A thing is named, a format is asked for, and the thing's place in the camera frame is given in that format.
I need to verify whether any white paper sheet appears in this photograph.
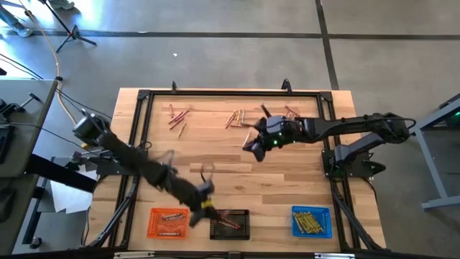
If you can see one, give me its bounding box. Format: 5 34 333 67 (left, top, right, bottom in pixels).
49 179 95 214

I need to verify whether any tan hose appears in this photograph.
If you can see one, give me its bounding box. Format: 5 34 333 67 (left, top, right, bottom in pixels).
17 0 78 125

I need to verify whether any black plastic basket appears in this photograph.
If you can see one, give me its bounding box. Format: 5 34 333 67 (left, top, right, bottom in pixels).
209 209 251 241

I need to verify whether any black steel beam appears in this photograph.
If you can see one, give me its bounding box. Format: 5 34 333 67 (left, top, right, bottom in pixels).
24 153 98 194

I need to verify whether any silver bracket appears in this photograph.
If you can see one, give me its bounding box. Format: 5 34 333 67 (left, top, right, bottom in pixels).
113 251 155 259
314 253 356 259

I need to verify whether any person's foot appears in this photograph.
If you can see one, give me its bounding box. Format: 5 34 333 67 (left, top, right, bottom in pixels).
48 0 75 11

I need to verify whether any black tripod stand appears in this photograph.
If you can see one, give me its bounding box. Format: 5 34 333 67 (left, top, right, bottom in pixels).
37 0 98 54

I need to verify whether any person's leg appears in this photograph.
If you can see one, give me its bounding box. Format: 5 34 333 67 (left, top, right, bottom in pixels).
0 3 34 38

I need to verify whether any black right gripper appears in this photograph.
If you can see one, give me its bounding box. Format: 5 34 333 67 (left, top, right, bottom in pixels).
243 114 306 162

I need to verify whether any black aluminium table frame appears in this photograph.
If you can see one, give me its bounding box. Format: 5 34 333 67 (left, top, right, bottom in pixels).
80 78 387 253

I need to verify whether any black desk clamp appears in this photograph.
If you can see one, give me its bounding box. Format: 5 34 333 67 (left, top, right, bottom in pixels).
0 92 42 118

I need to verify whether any grey desk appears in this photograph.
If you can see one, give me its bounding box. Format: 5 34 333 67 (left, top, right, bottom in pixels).
0 78 58 255

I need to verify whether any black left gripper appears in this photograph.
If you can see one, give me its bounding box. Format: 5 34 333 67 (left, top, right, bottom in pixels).
186 183 223 228

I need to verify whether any orange plastic basket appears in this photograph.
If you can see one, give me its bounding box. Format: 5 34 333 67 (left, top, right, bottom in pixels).
146 207 190 240

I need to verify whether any black desk device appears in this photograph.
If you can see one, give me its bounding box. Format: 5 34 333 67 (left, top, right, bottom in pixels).
0 124 15 165

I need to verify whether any grey metal table frame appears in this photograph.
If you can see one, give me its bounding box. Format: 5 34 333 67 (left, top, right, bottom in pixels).
413 92 460 212

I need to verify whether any blue plastic basket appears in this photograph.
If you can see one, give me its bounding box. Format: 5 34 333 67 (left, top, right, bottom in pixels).
290 205 334 240

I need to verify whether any black cable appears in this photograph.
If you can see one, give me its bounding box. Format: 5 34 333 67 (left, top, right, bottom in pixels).
0 53 45 81
6 121 88 149
55 88 113 120

